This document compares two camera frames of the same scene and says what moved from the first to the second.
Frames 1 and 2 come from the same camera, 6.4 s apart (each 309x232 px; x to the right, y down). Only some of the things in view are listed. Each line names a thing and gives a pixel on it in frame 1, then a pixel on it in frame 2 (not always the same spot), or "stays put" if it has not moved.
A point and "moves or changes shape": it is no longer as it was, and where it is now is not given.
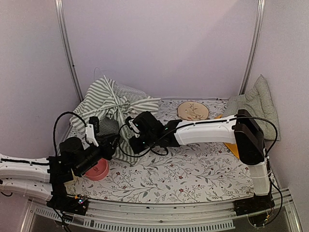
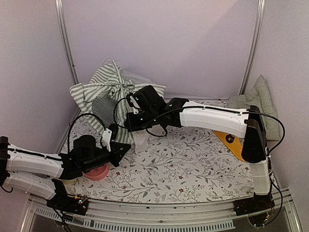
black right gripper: (136, 148) → (131, 123)
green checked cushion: (259, 102) stays put
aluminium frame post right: (253, 46) stays put
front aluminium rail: (129, 216) stays put
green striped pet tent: (112, 104) moves or changes shape
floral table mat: (193, 174) stays put
